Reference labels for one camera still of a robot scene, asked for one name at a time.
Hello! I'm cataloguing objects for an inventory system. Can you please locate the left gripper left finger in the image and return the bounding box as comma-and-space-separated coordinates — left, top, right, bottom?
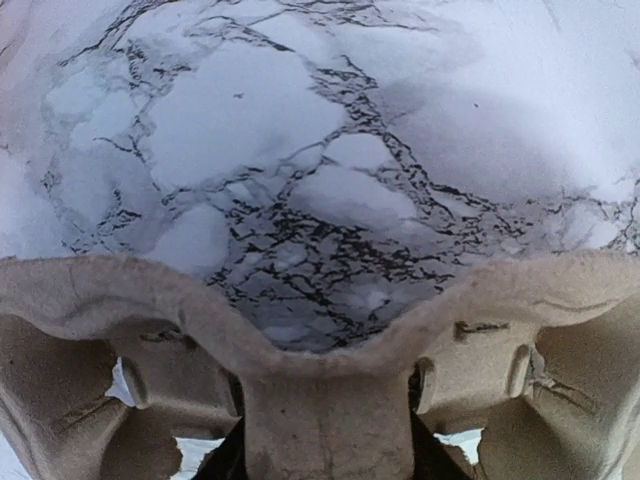
193, 419, 246, 480

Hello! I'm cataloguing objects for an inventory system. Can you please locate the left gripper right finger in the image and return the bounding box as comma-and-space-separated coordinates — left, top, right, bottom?
411, 412, 471, 480

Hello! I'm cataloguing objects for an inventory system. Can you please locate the brown pulp cup carrier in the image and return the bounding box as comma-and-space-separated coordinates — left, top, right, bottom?
1, 251, 639, 479

